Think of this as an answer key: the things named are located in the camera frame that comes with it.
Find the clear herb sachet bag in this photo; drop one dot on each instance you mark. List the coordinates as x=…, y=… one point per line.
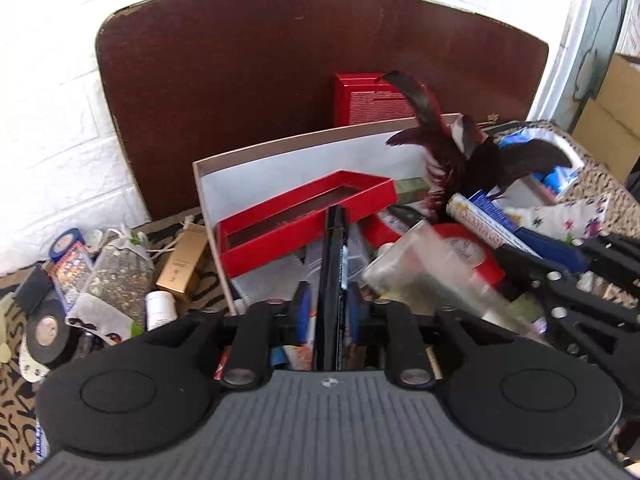
x=120, y=275

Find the black power adapter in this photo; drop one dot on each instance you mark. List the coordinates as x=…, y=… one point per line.
x=32, y=287

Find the brown wooden board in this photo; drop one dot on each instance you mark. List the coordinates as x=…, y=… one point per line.
x=225, y=85

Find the white printed fabric pouch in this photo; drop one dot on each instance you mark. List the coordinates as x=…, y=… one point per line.
x=560, y=217

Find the red white round tin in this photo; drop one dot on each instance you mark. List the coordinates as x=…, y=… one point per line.
x=482, y=260

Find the grey painted door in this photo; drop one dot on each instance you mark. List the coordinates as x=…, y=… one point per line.
x=595, y=25

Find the small white bottle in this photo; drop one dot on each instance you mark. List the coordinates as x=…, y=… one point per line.
x=161, y=310

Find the flat metal plate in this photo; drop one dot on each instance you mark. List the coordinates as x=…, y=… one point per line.
x=32, y=367

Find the white plastic bag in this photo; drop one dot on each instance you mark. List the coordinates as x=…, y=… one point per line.
x=568, y=149

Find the black tape roll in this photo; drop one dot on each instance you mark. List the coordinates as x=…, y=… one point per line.
x=65, y=351

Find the brown cardboard box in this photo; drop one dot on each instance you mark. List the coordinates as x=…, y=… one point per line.
x=280, y=170

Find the large cardboard carton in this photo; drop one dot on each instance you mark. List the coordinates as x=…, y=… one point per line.
x=615, y=120

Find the playing card pack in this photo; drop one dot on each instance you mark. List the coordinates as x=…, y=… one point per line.
x=70, y=270

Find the red box lid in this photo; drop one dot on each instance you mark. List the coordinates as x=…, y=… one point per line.
x=255, y=255

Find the dark feather toy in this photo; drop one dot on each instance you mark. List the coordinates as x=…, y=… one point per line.
x=480, y=160

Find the clear plastic bottle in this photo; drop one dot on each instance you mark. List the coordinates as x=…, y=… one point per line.
x=415, y=265

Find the pale green box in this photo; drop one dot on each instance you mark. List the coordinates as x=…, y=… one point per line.
x=412, y=190

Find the blue white carton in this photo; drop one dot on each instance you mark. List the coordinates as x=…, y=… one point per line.
x=550, y=251

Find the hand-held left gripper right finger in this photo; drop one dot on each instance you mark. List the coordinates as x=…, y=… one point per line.
x=355, y=312

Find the blue packet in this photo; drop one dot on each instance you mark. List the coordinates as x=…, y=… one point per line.
x=555, y=180

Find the white printed tube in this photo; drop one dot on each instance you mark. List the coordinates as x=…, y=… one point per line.
x=475, y=215

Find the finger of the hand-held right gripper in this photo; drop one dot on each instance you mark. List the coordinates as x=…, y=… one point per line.
x=590, y=315
x=615, y=257

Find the blue tape roll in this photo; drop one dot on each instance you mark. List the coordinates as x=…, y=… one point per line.
x=62, y=245

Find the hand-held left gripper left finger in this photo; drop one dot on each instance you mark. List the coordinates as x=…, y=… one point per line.
x=303, y=312

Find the red tall carton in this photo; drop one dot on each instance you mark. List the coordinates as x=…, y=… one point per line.
x=365, y=102

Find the black case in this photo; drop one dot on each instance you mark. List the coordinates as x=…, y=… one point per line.
x=332, y=270

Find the small gold box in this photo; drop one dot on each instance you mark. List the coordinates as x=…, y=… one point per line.
x=182, y=265

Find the letter print tablecloth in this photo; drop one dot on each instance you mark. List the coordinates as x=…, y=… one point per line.
x=15, y=410

